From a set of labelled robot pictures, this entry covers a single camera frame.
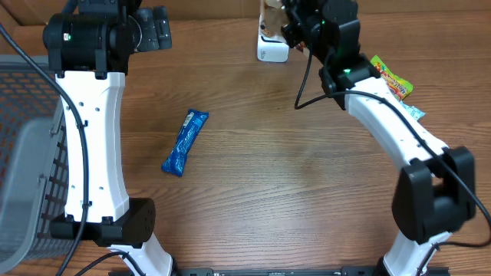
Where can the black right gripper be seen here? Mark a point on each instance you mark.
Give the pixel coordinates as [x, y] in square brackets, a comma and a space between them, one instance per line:
[290, 32]

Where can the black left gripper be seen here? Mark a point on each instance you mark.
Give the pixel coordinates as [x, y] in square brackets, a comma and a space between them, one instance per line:
[156, 28]

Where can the beige brown snack bag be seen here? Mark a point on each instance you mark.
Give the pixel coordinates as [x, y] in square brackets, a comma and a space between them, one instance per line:
[274, 17]

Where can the green Haribo candy bag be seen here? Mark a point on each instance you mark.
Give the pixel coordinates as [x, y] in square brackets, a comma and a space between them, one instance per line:
[399, 87]

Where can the blue snack bar wrapper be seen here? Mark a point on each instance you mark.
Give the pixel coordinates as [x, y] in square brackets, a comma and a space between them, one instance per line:
[186, 137]

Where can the light teal snack packet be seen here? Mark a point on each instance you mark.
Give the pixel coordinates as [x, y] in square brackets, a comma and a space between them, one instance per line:
[416, 113]

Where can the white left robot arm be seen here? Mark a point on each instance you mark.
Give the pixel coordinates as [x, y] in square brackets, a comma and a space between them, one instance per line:
[89, 54]

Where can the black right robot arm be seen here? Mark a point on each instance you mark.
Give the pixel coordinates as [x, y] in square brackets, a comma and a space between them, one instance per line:
[434, 195]

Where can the white barcode scanner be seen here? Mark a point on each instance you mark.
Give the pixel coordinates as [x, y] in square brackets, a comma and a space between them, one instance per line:
[271, 49]

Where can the grey plastic mesh basket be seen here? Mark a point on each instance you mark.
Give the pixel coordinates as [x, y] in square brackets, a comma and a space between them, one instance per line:
[34, 165]

